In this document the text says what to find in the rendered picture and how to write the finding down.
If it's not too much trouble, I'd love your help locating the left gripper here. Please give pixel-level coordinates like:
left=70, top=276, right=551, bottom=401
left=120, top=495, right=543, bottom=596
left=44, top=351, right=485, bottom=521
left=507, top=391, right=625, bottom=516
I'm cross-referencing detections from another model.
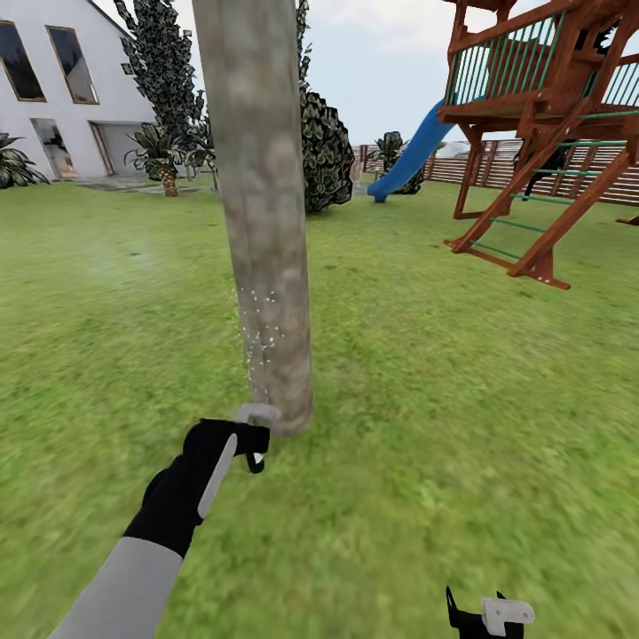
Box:
left=236, top=423, right=270, bottom=454

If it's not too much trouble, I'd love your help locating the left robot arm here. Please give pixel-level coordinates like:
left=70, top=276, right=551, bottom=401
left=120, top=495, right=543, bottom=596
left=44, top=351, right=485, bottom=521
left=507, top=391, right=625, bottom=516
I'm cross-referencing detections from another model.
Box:
left=48, top=402, right=280, bottom=639

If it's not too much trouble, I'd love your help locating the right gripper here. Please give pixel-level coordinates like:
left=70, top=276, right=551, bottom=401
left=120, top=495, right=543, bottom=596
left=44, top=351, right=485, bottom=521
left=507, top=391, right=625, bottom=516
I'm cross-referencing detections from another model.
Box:
left=448, top=603, right=523, bottom=639

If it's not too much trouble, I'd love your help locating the pesticide atomizer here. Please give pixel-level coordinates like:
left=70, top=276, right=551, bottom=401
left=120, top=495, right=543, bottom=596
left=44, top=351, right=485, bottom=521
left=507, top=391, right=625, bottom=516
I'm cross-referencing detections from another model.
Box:
left=245, top=452, right=264, bottom=473

